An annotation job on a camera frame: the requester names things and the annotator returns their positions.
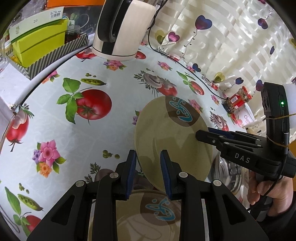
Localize white electric kettle black handle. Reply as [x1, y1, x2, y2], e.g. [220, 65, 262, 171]
[92, 0, 156, 61]

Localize orange box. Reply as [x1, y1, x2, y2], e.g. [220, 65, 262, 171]
[46, 0, 105, 8]

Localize beige plate blue motif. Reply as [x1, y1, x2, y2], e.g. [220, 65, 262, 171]
[134, 96, 213, 191]
[116, 190, 181, 240]

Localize red lid sauce jar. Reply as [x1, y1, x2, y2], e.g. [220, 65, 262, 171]
[222, 86, 252, 114]

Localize stainless steel bowl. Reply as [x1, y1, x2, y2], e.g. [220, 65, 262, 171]
[208, 153, 249, 207]

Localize cream heart pattern curtain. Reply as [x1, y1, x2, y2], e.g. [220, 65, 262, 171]
[147, 0, 296, 117]

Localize fruit pattern tablecloth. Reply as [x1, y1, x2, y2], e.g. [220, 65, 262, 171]
[1, 46, 245, 240]

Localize white green flat box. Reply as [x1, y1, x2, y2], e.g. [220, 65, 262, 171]
[9, 6, 64, 43]

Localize person's right hand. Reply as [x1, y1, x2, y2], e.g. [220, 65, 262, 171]
[247, 171, 293, 216]

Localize striped black white tray box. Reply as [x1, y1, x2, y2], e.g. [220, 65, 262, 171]
[6, 33, 88, 80]

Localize white yogurt cup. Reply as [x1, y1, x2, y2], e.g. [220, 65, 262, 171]
[237, 103, 255, 127]

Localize lime green box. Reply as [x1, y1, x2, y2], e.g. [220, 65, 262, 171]
[12, 19, 68, 68]

